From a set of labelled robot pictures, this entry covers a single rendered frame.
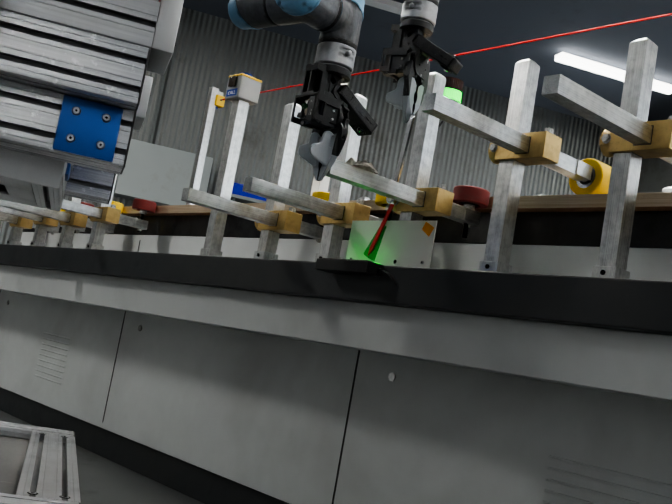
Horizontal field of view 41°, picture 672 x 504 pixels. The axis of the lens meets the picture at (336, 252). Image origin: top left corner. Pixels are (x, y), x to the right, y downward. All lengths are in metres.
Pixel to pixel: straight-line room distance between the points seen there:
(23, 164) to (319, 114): 0.53
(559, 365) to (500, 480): 0.40
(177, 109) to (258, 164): 0.92
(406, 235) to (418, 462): 0.53
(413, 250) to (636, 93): 0.54
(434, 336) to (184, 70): 7.14
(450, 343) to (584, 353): 0.30
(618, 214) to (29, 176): 0.97
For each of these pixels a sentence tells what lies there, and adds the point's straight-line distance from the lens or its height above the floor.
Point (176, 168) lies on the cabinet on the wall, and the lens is 8.24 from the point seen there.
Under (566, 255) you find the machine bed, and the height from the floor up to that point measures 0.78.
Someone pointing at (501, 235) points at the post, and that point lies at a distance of 1.71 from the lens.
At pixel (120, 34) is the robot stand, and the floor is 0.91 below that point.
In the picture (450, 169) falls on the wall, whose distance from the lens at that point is 9.33.
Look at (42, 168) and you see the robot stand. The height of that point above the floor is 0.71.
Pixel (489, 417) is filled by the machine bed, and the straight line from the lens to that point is 1.94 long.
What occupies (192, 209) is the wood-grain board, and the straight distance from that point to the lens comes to 2.98.
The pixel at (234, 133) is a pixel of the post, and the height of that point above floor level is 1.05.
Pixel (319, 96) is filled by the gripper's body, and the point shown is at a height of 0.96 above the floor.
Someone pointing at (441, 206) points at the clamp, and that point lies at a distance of 1.84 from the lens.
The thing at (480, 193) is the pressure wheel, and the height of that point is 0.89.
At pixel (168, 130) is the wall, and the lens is 8.61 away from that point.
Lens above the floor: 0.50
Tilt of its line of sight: 7 degrees up
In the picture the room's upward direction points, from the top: 10 degrees clockwise
